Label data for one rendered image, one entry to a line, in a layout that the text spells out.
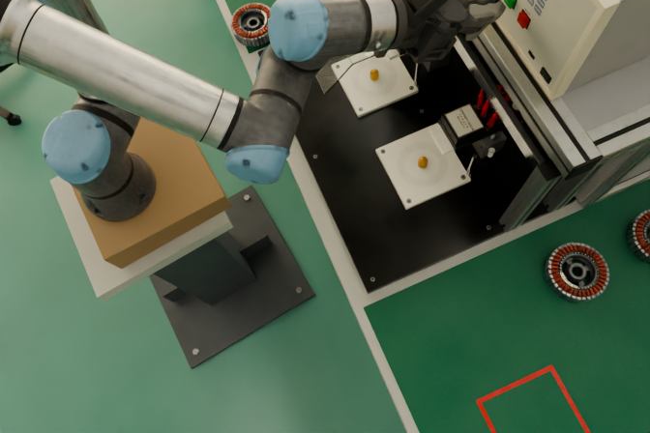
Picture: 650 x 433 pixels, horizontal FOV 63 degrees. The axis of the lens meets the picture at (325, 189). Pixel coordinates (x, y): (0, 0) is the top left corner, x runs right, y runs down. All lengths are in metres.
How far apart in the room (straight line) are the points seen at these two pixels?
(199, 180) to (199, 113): 0.51
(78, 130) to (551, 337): 0.95
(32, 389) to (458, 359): 1.52
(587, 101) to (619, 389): 0.55
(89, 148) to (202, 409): 1.14
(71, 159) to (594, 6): 0.82
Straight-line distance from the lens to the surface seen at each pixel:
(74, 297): 2.15
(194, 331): 1.93
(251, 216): 1.97
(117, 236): 1.18
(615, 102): 0.90
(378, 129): 1.20
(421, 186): 1.14
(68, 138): 1.03
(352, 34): 0.68
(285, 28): 0.65
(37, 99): 2.58
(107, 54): 0.68
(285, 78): 0.72
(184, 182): 1.17
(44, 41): 0.68
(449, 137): 1.07
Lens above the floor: 1.84
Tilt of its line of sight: 68 degrees down
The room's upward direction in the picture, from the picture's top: 14 degrees counter-clockwise
